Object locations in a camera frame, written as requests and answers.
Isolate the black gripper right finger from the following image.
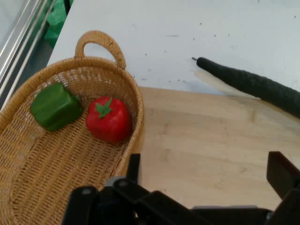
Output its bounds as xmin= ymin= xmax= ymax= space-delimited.
xmin=266 ymin=151 xmax=300 ymax=225

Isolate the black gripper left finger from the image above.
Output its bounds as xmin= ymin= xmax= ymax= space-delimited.
xmin=63 ymin=153 xmax=203 ymax=225

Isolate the long dark green cucumber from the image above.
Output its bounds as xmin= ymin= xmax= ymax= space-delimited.
xmin=191 ymin=57 xmax=300 ymax=118

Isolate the red toy bell pepper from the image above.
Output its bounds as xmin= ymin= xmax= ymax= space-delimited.
xmin=85 ymin=96 xmax=133 ymax=143

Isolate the light wooden cutting board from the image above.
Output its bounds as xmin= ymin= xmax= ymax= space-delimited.
xmin=130 ymin=86 xmax=300 ymax=210

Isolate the green toy bell pepper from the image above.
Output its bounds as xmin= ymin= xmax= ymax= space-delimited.
xmin=30 ymin=82 xmax=84 ymax=132

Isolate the oval wicker basket with handles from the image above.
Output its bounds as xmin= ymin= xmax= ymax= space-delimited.
xmin=0 ymin=30 xmax=145 ymax=225

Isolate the aluminium window rail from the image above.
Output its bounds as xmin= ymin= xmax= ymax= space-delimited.
xmin=0 ymin=0 xmax=57 ymax=111

